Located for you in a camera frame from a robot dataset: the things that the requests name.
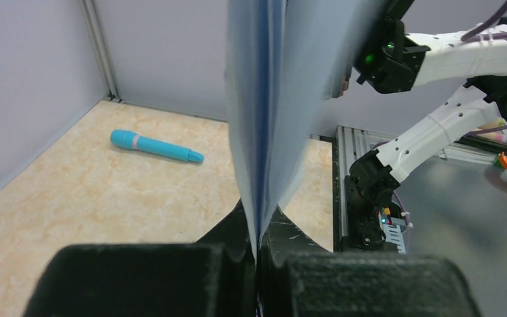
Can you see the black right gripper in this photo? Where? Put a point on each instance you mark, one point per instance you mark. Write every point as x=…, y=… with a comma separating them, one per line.
x=389, y=60

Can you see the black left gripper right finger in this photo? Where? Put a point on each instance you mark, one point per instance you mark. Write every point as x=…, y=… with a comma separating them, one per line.
x=298, y=277

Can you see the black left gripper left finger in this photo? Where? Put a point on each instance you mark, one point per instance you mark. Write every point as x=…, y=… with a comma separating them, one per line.
x=214, y=276

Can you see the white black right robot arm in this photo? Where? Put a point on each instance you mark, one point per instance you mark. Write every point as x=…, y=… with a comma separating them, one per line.
x=445, y=64

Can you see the turquoise marker pen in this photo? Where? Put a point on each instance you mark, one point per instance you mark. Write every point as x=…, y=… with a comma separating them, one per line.
x=133, y=141

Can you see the aluminium frame rail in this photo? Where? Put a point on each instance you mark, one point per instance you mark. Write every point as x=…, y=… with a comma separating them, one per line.
x=368, y=213

